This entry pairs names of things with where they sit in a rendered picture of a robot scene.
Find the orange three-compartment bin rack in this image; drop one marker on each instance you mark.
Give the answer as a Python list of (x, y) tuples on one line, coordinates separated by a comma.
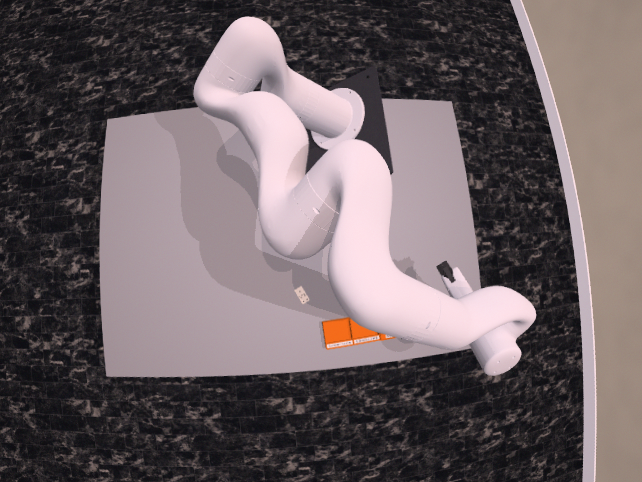
[(342, 333)]

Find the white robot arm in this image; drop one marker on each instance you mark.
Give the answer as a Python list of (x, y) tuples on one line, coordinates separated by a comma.
[(353, 178)]

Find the white domino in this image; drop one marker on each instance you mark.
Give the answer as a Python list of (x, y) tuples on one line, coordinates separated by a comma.
[(302, 295)]

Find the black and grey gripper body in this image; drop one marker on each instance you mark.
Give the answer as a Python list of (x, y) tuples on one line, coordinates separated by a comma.
[(458, 288)]

